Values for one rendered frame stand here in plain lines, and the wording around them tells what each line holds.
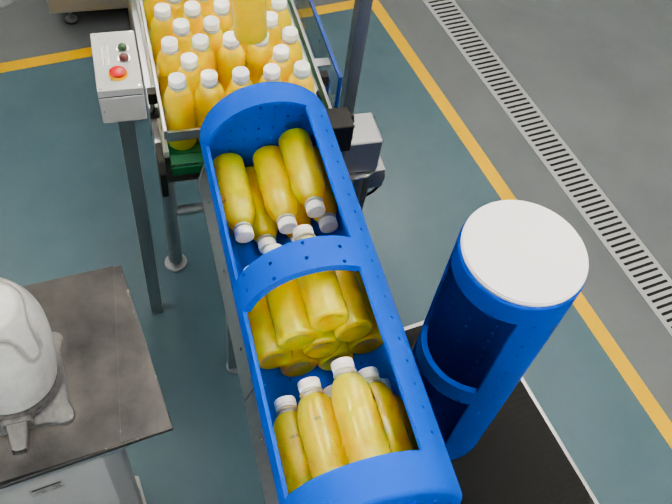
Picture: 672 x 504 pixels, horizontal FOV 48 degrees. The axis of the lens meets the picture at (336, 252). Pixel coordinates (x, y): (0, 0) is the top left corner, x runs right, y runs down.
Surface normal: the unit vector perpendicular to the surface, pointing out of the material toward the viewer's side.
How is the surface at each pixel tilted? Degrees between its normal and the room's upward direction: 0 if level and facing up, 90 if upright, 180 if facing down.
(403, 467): 11
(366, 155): 90
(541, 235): 0
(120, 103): 90
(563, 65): 0
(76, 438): 4
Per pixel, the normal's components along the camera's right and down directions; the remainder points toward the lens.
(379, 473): 0.07, -0.57
